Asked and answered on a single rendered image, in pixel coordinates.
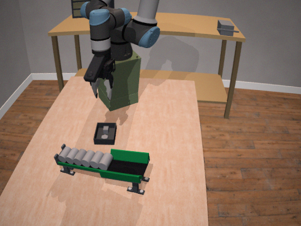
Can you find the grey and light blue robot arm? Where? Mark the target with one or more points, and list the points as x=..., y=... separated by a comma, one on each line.
x=115, y=28

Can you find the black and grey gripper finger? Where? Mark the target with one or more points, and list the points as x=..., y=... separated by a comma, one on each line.
x=109, y=85
x=94, y=86

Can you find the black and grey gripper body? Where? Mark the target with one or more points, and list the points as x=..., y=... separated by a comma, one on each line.
x=108, y=65

